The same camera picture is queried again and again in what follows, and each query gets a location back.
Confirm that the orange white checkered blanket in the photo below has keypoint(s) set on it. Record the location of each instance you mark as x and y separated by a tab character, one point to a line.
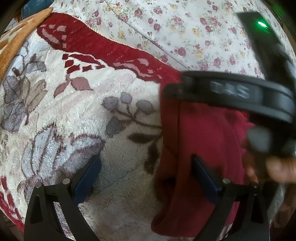
13	39

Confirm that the white red floral plush blanket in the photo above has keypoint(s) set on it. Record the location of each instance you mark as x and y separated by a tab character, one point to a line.
68	94

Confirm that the person's right hand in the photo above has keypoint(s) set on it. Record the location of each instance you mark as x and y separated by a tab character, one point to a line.
279	170

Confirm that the dark red knit garment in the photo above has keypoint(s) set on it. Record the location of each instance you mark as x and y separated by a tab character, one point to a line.
215	135

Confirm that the blue plastic bag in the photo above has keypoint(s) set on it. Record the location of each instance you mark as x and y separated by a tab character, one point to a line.
34	6

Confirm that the white floral bed quilt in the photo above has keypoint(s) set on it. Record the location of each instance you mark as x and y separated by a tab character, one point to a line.
188	35

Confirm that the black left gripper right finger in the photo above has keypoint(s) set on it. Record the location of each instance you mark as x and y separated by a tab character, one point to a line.
236	203

